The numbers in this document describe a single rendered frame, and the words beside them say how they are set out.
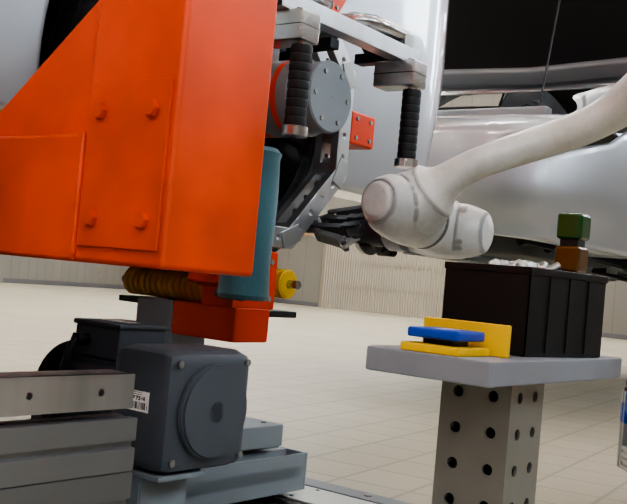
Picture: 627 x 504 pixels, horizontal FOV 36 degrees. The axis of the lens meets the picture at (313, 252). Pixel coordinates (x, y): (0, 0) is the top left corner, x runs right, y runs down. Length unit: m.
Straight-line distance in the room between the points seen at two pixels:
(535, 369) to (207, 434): 0.49
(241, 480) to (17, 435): 0.84
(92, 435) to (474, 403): 0.48
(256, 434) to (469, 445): 0.74
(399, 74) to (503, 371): 0.84
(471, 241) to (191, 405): 0.62
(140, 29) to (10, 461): 0.52
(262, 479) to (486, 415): 0.76
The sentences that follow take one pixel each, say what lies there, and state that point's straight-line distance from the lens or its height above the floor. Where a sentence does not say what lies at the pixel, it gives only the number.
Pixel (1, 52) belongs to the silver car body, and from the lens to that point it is 1.61.
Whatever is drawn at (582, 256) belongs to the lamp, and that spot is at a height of 0.60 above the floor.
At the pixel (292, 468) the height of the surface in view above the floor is 0.14.
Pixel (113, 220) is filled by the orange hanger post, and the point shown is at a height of 0.57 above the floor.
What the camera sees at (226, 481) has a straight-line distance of 1.85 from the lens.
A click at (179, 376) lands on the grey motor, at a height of 0.37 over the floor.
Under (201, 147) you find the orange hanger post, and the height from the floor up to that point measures 0.67.
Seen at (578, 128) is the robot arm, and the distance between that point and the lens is 1.69.
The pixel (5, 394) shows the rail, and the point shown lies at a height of 0.37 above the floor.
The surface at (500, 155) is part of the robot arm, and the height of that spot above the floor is 0.76.
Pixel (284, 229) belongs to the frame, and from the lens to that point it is 1.86.
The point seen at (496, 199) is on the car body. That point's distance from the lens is 4.16.
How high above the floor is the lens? 0.52
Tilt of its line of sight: 2 degrees up
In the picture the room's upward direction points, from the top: 5 degrees clockwise
